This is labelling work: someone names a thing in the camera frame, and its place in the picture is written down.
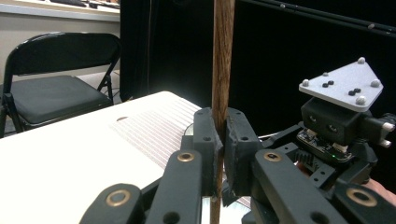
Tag black metal stand bar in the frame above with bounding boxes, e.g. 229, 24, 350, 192
239, 0, 396, 39

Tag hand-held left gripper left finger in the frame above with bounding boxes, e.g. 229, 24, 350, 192
192, 106, 224, 198

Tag black folding chair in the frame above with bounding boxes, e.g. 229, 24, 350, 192
0, 32, 123, 139

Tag brown white striped placemat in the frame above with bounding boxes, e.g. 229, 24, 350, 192
108, 99, 202, 171

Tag brown wooden chopstick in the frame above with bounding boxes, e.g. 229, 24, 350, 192
208, 0, 236, 224

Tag white desk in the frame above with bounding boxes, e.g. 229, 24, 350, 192
0, 0, 121, 23

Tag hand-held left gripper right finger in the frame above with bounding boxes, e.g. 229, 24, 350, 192
223, 107, 264, 198

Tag black keyboard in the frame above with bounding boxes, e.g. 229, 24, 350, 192
49, 0, 89, 8

